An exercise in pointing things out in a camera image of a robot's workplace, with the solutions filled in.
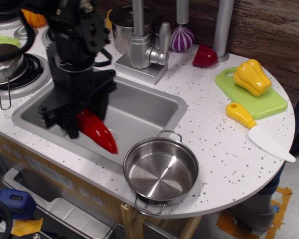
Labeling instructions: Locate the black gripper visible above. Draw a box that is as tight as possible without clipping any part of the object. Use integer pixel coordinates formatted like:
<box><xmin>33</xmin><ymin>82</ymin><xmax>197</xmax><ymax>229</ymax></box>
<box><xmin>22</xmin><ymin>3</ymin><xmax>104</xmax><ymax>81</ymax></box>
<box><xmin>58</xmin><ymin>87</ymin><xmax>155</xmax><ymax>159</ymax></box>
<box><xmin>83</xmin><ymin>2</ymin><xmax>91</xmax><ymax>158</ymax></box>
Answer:
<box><xmin>38</xmin><ymin>43</ymin><xmax>116</xmax><ymax>139</ymax></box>

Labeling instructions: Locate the red toy chili pepper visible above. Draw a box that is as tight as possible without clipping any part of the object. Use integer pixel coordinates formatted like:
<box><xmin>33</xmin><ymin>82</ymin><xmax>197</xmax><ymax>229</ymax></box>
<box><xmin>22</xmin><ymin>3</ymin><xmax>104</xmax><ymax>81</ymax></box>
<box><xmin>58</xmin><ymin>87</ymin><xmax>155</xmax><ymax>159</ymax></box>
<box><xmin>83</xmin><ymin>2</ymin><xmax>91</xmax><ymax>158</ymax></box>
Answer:
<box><xmin>76</xmin><ymin>109</ymin><xmax>118</xmax><ymax>154</ymax></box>

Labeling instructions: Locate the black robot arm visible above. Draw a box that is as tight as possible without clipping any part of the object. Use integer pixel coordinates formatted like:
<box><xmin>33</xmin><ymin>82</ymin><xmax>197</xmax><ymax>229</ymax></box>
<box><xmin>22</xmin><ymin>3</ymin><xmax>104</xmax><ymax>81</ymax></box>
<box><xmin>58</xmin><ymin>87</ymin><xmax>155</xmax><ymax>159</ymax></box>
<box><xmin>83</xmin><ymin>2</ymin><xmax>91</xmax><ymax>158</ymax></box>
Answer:
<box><xmin>22</xmin><ymin>0</ymin><xmax>116</xmax><ymax>138</ymax></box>

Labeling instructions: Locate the steel pan on burner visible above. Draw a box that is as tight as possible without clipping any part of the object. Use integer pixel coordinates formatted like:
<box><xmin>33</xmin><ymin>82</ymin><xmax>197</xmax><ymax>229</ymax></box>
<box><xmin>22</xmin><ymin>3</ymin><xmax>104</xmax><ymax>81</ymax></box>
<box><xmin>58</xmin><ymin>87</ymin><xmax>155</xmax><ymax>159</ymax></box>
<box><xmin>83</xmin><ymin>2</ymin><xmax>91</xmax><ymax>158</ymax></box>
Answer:
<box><xmin>0</xmin><ymin>43</ymin><xmax>28</xmax><ymax>110</ymax></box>

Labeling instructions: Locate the tall steel pot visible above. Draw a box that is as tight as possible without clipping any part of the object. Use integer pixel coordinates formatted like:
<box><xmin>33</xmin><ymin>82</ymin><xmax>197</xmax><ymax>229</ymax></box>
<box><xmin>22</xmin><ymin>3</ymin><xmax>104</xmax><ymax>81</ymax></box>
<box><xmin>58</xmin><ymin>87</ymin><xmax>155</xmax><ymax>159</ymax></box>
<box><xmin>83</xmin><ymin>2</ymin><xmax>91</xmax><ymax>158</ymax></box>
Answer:
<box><xmin>110</xmin><ymin>5</ymin><xmax>158</xmax><ymax>54</ymax></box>

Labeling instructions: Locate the yellow toy bell pepper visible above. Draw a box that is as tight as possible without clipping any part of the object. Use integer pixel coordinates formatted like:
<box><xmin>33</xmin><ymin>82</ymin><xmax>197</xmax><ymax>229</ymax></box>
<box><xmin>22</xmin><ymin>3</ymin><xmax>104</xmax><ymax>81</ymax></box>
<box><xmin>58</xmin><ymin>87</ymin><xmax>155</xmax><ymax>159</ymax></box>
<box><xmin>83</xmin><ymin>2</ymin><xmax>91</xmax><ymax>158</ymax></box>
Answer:
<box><xmin>233</xmin><ymin>59</ymin><xmax>272</xmax><ymax>97</ymax></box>

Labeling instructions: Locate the grey toy sink basin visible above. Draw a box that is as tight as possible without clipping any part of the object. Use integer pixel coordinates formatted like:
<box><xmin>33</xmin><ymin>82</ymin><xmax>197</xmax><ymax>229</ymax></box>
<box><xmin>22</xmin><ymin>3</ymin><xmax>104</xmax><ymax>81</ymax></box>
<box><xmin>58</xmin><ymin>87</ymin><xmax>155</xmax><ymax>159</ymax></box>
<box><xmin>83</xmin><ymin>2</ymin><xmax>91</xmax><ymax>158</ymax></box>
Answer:
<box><xmin>12</xmin><ymin>77</ymin><xmax>187</xmax><ymax>175</ymax></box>

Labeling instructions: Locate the front toy stove burner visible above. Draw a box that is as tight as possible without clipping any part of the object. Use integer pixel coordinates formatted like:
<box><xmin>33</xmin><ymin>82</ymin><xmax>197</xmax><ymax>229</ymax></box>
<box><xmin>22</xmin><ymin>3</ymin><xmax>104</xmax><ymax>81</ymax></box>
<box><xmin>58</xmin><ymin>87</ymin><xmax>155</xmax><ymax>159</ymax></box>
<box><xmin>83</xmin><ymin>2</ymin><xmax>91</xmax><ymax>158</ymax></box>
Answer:
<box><xmin>0</xmin><ymin>53</ymin><xmax>50</xmax><ymax>100</ymax></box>

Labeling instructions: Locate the toy stove burner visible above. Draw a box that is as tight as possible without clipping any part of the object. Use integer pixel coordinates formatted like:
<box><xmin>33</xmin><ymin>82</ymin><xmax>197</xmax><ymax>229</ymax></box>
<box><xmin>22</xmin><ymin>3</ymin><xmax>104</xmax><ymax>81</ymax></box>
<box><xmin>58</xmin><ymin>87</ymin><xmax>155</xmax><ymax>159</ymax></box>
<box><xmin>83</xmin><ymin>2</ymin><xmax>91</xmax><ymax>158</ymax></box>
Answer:
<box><xmin>41</xmin><ymin>27</ymin><xmax>55</xmax><ymax>48</ymax></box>
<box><xmin>0</xmin><ymin>53</ymin><xmax>50</xmax><ymax>100</ymax></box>

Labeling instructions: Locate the silver toy faucet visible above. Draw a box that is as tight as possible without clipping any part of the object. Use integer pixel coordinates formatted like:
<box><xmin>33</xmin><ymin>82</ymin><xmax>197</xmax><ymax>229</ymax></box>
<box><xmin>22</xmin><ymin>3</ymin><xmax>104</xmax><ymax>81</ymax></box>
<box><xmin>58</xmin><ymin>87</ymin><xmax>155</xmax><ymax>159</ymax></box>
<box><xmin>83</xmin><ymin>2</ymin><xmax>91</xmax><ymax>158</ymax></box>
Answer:
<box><xmin>115</xmin><ymin>0</ymin><xmax>171</xmax><ymax>85</ymax></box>

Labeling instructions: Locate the rear toy stove burner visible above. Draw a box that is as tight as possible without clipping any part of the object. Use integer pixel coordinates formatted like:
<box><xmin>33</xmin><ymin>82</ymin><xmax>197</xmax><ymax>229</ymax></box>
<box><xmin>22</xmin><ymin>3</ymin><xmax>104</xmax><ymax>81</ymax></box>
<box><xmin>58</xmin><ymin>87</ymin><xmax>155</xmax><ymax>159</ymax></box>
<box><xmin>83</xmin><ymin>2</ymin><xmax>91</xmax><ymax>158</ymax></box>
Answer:
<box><xmin>41</xmin><ymin>27</ymin><xmax>55</xmax><ymax>48</ymax></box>

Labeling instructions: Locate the yellow toy corn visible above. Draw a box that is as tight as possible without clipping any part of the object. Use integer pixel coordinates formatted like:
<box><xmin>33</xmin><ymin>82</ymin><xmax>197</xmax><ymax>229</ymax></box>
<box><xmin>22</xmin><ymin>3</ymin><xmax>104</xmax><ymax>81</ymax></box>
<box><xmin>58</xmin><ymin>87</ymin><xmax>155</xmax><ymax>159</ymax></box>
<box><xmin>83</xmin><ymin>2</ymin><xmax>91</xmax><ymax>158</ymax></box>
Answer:
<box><xmin>106</xmin><ymin>9</ymin><xmax>112</xmax><ymax>30</ymax></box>

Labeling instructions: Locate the grey stove knob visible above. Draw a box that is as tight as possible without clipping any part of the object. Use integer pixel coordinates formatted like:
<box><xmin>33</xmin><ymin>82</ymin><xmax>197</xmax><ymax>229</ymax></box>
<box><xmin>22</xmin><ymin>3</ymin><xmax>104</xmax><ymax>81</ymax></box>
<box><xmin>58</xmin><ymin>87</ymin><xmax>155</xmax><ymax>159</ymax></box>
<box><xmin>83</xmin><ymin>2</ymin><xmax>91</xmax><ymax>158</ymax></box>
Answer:
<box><xmin>13</xmin><ymin>26</ymin><xmax>38</xmax><ymax>40</ymax></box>

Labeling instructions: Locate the orange toy pumpkin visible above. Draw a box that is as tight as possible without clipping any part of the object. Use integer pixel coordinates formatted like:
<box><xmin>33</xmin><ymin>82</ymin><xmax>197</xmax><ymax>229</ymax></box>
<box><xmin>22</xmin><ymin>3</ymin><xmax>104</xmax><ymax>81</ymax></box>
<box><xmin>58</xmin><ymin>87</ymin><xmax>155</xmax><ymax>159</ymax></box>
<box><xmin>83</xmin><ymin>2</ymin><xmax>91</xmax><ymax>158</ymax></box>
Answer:
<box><xmin>21</xmin><ymin>9</ymin><xmax>46</xmax><ymax>27</ymax></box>

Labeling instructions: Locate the far left stove burner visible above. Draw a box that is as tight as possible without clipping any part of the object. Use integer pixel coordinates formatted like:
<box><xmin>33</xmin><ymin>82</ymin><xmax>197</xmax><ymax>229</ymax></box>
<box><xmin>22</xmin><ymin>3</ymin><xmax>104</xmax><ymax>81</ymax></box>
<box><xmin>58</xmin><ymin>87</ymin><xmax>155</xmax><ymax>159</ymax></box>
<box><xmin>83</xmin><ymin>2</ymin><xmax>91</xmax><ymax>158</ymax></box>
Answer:
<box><xmin>0</xmin><ymin>12</ymin><xmax>23</xmax><ymax>30</ymax></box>

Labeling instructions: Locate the green toy plate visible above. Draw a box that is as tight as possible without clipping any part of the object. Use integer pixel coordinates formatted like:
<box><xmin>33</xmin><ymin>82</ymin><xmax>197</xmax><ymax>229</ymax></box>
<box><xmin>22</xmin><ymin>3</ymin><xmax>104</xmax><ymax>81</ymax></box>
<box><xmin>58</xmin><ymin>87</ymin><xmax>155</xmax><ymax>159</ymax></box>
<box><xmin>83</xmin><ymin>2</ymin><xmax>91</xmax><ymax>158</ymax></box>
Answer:
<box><xmin>0</xmin><ymin>36</ymin><xmax>20</xmax><ymax>47</ymax></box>

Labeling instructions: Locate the purple striped toy onion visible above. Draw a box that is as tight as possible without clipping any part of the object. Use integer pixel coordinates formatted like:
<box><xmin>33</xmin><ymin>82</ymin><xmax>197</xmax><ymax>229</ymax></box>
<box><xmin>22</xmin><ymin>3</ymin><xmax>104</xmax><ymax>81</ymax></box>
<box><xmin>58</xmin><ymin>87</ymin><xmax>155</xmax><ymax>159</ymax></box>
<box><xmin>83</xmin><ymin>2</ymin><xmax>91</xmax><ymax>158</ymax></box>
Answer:
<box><xmin>169</xmin><ymin>25</ymin><xmax>194</xmax><ymax>52</ymax></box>

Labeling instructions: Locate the dark red toy vegetable half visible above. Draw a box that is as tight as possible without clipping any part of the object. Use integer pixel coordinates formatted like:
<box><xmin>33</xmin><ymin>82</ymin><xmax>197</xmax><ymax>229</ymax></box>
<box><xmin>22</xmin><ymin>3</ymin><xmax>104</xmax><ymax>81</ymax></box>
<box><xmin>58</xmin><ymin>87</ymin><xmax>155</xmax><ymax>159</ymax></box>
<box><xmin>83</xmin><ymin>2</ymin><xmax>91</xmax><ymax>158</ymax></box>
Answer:
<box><xmin>192</xmin><ymin>43</ymin><xmax>218</xmax><ymax>68</ymax></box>

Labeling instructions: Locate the grey faucet spout pipe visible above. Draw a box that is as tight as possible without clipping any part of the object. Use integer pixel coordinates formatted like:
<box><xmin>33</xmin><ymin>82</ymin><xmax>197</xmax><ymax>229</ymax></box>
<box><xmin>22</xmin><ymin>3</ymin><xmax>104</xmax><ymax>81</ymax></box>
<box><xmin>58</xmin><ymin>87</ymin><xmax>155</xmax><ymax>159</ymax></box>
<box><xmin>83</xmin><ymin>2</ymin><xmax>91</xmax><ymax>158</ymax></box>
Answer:
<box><xmin>176</xmin><ymin>0</ymin><xmax>189</xmax><ymax>25</ymax></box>

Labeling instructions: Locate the green toy cutting board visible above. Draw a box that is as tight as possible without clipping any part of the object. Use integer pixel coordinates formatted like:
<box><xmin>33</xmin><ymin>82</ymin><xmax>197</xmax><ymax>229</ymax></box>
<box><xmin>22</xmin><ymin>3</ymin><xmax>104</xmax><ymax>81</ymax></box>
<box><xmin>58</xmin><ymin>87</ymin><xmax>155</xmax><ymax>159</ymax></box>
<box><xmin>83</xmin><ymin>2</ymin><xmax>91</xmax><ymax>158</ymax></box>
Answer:
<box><xmin>215</xmin><ymin>67</ymin><xmax>288</xmax><ymax>120</ymax></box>

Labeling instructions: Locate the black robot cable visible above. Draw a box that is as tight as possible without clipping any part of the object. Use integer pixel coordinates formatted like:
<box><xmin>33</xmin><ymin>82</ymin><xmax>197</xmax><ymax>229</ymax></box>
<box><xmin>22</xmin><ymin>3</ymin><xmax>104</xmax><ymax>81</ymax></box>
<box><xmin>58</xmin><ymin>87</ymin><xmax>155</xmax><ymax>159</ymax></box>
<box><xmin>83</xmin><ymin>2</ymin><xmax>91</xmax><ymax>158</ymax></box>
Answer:
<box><xmin>0</xmin><ymin>8</ymin><xmax>35</xmax><ymax>65</ymax></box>

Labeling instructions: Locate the steel pot with handles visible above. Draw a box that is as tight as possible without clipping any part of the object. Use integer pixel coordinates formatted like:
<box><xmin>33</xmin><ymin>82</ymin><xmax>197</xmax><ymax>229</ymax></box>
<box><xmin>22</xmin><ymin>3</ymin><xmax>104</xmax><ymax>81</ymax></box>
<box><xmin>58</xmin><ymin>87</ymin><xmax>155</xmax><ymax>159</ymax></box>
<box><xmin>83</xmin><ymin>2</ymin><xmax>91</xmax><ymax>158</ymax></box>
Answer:
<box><xmin>123</xmin><ymin>135</ymin><xmax>199</xmax><ymax>217</ymax></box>

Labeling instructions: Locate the grey vertical post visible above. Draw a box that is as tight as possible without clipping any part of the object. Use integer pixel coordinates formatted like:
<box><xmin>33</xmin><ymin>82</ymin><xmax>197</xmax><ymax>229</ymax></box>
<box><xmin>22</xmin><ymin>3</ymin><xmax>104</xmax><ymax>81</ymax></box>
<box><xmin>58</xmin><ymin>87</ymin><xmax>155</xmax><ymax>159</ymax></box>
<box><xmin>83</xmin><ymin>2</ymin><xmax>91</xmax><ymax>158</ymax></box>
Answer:
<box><xmin>213</xmin><ymin>0</ymin><xmax>234</xmax><ymax>63</ymax></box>

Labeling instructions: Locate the yellow handled toy knife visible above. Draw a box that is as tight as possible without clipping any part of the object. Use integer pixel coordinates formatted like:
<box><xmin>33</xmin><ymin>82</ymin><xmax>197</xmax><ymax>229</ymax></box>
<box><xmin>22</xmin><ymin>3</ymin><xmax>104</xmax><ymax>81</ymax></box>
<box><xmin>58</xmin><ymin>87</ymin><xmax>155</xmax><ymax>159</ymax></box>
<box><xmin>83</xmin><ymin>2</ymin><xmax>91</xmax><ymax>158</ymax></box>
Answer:
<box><xmin>225</xmin><ymin>103</ymin><xmax>296</xmax><ymax>162</ymax></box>

